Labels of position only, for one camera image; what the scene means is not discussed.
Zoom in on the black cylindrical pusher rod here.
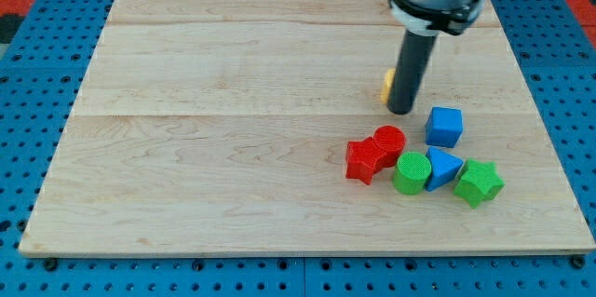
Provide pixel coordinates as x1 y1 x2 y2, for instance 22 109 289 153
386 30 437 115

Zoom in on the yellow heart block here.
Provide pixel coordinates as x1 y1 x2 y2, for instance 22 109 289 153
380 68 395 104

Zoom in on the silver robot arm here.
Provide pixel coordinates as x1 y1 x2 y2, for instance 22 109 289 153
386 0 486 115

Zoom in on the blue cube block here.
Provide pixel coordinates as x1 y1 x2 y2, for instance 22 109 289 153
425 106 464 148

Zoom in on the red cylinder block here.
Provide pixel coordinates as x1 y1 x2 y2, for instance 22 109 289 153
372 126 407 169

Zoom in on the green cylinder block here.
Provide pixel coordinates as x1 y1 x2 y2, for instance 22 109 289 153
392 152 432 196

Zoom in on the blue triangle block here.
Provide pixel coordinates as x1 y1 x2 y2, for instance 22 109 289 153
425 146 464 192

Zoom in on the red star block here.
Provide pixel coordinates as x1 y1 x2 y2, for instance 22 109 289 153
345 137 386 185

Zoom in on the green star block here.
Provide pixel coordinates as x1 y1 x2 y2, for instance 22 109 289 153
454 158 505 209

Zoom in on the wooden board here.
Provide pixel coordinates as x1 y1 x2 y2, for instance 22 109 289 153
19 0 595 258

